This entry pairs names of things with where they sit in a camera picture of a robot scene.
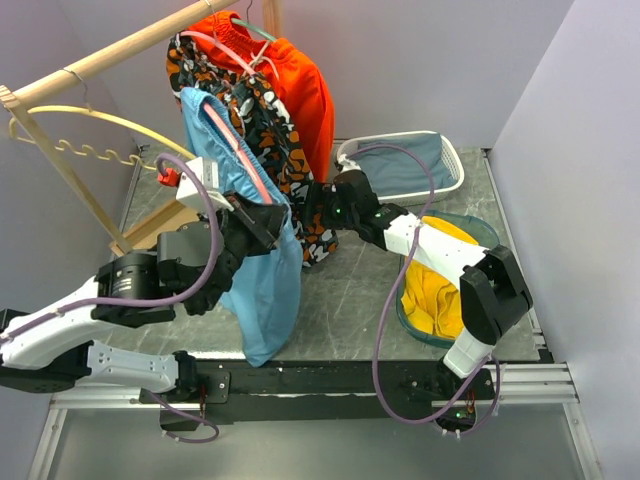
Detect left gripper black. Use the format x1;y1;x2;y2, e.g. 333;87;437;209
197;189;290;313

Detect light blue shorts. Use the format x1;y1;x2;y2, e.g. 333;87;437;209
181;87;303;367

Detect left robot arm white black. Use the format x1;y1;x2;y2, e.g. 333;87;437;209
1;194;288;402

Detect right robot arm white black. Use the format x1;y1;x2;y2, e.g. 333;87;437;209
303;170;533;399

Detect orange shorts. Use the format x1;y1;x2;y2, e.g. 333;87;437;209
188;10;335;181

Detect yellow shorts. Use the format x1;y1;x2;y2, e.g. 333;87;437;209
400;215;481;340

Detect light pink hanger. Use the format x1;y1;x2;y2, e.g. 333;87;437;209
178;30;281;80

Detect camouflage shorts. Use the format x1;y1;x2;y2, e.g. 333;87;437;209
166;35;338;267

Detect yellow wooden hanger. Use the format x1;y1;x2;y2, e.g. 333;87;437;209
8;69;199;172

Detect green hanger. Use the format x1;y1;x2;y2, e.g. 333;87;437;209
231;0;276;42

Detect grey-blue cloth in basket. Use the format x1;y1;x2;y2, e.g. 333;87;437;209
343;133;457;193

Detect white plastic basket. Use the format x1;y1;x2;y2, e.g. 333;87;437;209
335;130;466;207

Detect teal transparent basket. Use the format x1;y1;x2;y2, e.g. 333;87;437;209
396;210;499;348

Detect wooden clothes rack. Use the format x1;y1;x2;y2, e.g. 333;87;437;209
0;0;284;257

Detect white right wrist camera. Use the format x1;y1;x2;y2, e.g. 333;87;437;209
336;154;360;173

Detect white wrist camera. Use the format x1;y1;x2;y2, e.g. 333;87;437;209
336;154;360;173
156;154;232;213

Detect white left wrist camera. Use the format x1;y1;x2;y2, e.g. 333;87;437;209
156;154;232;213

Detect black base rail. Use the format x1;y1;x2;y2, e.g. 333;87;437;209
159;360;498;435

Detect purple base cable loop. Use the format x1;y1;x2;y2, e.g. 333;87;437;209
149;392;221;445

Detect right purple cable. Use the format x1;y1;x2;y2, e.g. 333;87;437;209
347;142;501;434

